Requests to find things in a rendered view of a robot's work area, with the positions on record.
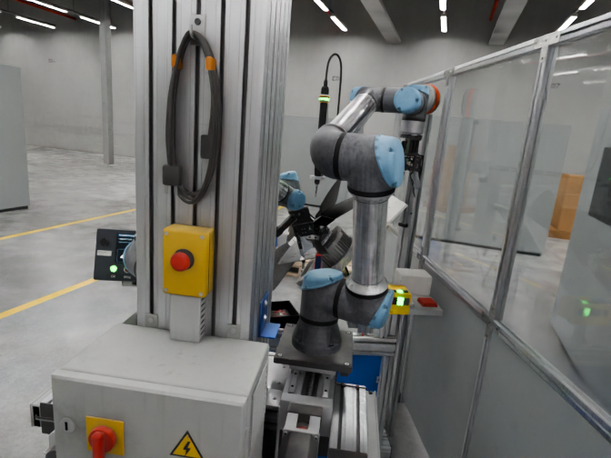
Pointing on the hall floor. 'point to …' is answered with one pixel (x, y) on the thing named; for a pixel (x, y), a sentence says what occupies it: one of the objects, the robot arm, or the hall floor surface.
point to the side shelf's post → (396, 373)
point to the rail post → (384, 393)
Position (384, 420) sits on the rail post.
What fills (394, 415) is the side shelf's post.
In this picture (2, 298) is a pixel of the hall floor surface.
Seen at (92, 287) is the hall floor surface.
